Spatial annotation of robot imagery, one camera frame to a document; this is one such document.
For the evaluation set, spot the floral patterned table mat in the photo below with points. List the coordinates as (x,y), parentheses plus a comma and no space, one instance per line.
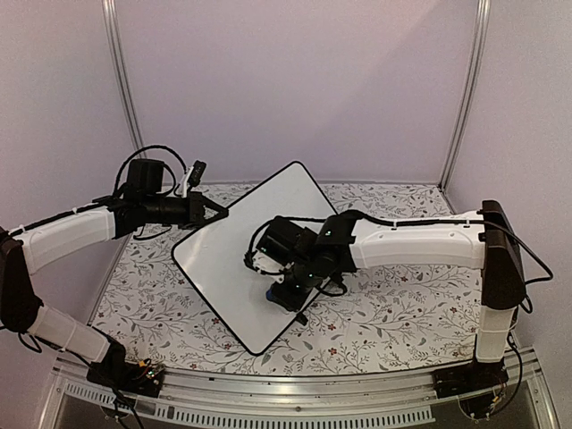
(392,318)

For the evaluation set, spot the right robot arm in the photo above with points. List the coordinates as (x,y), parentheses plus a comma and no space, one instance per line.
(301,260)

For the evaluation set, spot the left aluminium corner post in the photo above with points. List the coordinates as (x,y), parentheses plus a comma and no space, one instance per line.
(114,41)

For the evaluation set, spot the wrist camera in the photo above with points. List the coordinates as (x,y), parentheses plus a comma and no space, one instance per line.
(192,177)
(262,264)

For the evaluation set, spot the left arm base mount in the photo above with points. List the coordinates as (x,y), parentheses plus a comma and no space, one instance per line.
(142,378)

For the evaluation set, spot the aluminium corner post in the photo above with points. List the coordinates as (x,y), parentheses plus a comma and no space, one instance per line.
(482,17)
(114,41)

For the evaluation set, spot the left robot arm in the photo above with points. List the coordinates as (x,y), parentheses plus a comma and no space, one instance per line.
(137,200)

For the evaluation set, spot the right aluminium corner post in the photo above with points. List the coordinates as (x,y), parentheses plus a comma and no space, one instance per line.
(482,17)

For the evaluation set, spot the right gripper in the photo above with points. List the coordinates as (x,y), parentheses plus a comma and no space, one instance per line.
(293,302)

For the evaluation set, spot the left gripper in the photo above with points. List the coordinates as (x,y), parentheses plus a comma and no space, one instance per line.
(195,211)

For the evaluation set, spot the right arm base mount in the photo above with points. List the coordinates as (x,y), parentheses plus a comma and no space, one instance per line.
(480,386)

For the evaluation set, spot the white whiteboard black frame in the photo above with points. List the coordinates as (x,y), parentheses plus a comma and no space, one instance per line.
(212,258)

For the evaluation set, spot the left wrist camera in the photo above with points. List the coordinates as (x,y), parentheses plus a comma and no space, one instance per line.
(192,177)

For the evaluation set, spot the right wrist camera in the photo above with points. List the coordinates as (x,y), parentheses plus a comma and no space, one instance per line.
(262,264)

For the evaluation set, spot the front aluminium rail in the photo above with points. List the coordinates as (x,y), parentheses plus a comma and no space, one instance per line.
(405,399)

